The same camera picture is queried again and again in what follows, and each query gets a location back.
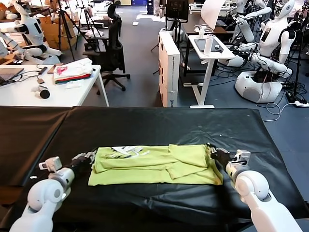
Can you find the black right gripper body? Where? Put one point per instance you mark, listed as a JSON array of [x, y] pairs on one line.
[[224, 158]]

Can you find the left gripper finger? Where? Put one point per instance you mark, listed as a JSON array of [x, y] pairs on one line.
[[92, 161], [84, 155]]

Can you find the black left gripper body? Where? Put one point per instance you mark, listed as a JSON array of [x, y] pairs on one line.
[[78, 165]]

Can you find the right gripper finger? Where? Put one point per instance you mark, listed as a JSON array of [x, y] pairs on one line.
[[212, 147], [212, 154]]

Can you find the yellow t-shirt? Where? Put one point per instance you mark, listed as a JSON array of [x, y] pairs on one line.
[[154, 166]]

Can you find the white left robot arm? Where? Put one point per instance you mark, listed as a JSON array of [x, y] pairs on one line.
[[41, 200]]

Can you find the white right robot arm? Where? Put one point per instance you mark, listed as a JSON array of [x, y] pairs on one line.
[[256, 193]]

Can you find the folded clothes stack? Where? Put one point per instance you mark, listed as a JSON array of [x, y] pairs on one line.
[[72, 71]]

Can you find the black tablecloth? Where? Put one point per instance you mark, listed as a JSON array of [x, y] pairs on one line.
[[24, 135], [157, 125]]

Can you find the black white vr controller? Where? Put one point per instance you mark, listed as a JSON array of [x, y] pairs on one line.
[[44, 94]]

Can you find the small white standing desk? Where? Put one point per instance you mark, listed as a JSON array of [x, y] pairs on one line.
[[205, 72]]

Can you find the white table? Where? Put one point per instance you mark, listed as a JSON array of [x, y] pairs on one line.
[[21, 96]]

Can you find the tall white cardboard box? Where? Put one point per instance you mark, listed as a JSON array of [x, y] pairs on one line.
[[169, 72]]

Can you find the brown notebook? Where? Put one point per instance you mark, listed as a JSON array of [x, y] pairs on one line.
[[53, 69]]

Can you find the grey usb hub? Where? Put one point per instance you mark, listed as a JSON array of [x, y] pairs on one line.
[[43, 70]]

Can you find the white power strip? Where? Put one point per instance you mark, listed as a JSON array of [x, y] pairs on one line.
[[302, 103]]

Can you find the white bottle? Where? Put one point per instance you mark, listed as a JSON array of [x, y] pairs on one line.
[[208, 45]]

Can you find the dark tablet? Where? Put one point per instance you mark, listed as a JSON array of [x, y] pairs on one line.
[[200, 45]]

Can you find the black office chair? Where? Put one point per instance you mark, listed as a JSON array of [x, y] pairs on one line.
[[113, 53]]

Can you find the grey laptop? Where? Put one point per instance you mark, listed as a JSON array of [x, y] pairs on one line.
[[8, 74]]

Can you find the brown desk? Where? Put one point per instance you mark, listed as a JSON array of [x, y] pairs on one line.
[[222, 29]]

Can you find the white headset gadget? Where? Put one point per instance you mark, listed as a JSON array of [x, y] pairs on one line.
[[202, 28]]

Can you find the white humanoid robot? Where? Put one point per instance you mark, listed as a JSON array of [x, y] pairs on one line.
[[270, 43], [246, 26], [31, 36]]

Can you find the black light stand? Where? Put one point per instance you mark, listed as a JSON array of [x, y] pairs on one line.
[[299, 60]]

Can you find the brown cardboard box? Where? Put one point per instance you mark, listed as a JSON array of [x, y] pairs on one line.
[[51, 33]]

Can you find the black tripod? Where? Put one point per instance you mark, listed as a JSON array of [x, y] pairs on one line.
[[64, 29], [90, 29]]

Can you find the white curved sheet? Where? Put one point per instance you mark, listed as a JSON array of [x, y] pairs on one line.
[[212, 13]]

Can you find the black monitor with stand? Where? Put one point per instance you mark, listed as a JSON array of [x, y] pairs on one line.
[[177, 9]]

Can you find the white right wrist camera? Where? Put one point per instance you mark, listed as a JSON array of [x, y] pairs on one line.
[[242, 157]]

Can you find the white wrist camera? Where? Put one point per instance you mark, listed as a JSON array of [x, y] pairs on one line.
[[51, 164], [242, 157]]

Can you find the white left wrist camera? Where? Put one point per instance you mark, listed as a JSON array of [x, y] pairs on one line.
[[51, 164]]

